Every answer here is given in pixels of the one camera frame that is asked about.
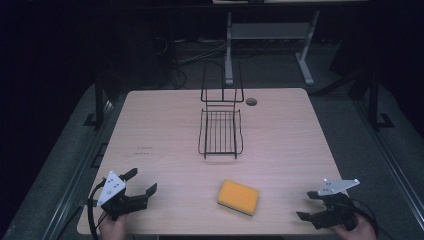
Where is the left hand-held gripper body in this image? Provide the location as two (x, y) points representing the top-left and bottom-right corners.
(96, 170), (149, 222)

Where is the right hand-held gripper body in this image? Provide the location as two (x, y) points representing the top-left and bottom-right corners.
(311, 178), (361, 231)

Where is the yellow sponge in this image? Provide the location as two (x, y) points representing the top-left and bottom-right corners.
(216, 179), (261, 217)

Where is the black wire rack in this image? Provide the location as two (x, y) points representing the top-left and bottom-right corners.
(197, 61), (245, 161)

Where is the person's left hand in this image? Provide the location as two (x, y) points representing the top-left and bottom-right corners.
(98, 213), (129, 240)

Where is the person's right hand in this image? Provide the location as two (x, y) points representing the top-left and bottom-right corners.
(329, 215), (378, 240)

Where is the black metal stand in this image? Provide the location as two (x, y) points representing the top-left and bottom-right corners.
(83, 75), (108, 128)
(366, 71), (395, 132)

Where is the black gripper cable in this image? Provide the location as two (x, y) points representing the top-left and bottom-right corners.
(86, 179), (108, 240)
(349, 198), (388, 240)

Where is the aluminium rail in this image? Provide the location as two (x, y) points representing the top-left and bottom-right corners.
(41, 99), (116, 240)
(354, 99), (424, 231)

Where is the tangle of floor cables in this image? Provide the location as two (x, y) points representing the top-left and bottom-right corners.
(153, 35), (228, 90)

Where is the grey metal desk frame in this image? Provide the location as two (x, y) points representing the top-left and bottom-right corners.
(224, 9), (321, 87)

